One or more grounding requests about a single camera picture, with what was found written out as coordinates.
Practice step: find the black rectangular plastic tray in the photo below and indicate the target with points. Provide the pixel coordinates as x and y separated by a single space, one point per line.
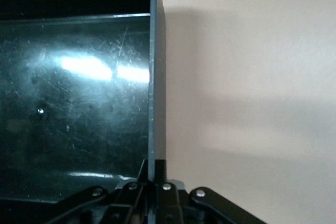
78 90

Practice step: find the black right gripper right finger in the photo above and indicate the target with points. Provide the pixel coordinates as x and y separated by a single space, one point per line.
168 197

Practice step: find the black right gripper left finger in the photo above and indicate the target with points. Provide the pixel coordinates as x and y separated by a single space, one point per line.
126 197

